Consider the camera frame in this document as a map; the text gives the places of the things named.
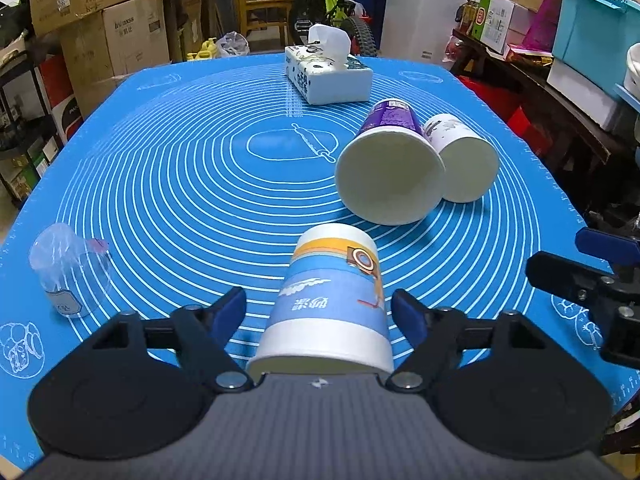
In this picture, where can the red gift bag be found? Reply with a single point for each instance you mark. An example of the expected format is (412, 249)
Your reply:
(507, 105)

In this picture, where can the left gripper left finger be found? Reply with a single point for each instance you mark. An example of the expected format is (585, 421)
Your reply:
(135, 386)

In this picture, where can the white paper cup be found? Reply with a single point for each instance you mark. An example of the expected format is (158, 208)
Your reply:
(471, 162)

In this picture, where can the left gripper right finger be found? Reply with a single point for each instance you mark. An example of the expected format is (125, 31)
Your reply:
(503, 385)

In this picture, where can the blue silicone baking mat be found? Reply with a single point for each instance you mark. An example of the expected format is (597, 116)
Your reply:
(201, 176)

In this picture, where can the wooden chair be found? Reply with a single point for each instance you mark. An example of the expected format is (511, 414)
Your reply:
(261, 14)

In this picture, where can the black metal shelf rack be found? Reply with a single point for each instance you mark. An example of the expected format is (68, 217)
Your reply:
(23, 139)

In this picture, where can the white chest freezer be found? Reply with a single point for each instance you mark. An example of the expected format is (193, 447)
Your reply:
(418, 30)

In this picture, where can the clear plastic cup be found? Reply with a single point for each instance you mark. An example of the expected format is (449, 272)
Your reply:
(73, 271)

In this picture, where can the green black bicycle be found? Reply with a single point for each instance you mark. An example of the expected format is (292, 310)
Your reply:
(346, 15)

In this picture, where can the white tissue box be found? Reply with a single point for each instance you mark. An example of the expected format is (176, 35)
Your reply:
(324, 71)

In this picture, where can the green white product box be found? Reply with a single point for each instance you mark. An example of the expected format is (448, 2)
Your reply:
(492, 23)

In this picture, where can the lower cardboard box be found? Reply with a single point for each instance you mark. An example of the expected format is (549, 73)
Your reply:
(104, 48)

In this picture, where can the blue yellow cartoon paper cup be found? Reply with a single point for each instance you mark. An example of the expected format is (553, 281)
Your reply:
(329, 316)

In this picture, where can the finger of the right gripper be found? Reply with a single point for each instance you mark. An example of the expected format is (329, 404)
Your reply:
(611, 304)
(612, 248)

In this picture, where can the purple paper cup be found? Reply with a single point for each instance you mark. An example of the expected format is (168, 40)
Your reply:
(389, 173)

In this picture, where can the yellow oil jug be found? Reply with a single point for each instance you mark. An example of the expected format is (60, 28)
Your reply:
(208, 51)

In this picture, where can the teal plastic storage bin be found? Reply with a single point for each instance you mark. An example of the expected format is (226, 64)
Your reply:
(593, 37)

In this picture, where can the dark wooden side table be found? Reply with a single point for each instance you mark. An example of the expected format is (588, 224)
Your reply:
(585, 160)

